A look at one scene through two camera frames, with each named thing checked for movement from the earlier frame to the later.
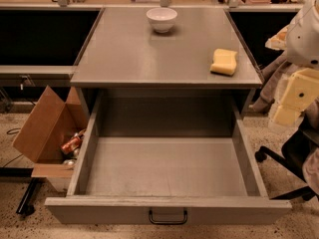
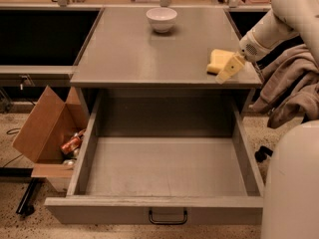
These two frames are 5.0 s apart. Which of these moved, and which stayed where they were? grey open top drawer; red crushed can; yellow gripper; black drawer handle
Moved: yellow gripper
Stayed: black drawer handle; grey open top drawer; red crushed can
